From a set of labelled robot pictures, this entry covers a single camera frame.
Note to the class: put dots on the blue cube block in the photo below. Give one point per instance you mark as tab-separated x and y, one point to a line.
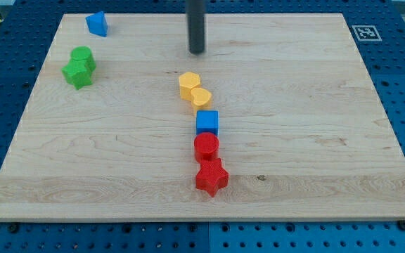
207	121

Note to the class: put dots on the blue triangle block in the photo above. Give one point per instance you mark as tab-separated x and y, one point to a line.
97	24

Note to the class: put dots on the red cylinder block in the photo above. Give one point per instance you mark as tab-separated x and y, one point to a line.
206	146

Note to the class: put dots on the yellow heart block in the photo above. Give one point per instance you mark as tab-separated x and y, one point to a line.
201	99

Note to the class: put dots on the yellow hexagon block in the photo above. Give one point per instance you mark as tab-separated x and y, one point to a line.
187	82

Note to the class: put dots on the red star block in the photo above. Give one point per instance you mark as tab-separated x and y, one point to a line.
212	176

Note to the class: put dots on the light wooden board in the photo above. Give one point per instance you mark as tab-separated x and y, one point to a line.
302	132

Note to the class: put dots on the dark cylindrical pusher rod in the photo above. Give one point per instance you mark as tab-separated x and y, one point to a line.
195	18

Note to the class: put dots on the green star block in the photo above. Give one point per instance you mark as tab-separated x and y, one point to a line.
77	73

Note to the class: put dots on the green cylinder block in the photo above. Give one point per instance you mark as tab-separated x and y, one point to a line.
84	53

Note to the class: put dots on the white fiducial marker tag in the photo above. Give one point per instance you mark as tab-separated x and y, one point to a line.
366	33

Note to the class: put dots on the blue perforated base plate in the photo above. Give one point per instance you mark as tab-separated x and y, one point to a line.
25	36

